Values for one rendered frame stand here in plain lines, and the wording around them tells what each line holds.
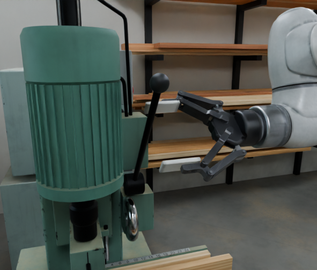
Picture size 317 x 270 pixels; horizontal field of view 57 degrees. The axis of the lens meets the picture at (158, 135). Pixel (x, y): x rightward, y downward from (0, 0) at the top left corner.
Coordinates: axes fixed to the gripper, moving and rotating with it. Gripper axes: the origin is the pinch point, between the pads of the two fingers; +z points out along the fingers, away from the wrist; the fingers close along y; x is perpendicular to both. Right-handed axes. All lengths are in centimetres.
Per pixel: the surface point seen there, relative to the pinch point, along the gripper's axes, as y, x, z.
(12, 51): 197, -135, 61
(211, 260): -17.3, -34.6, -17.2
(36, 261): -1, -66, 30
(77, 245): -10.8, -23.0, 16.1
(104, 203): -0.1, -27.7, 8.9
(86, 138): 0.7, -0.4, 12.9
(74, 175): -3.5, -5.5, 15.5
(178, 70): 187, -150, -94
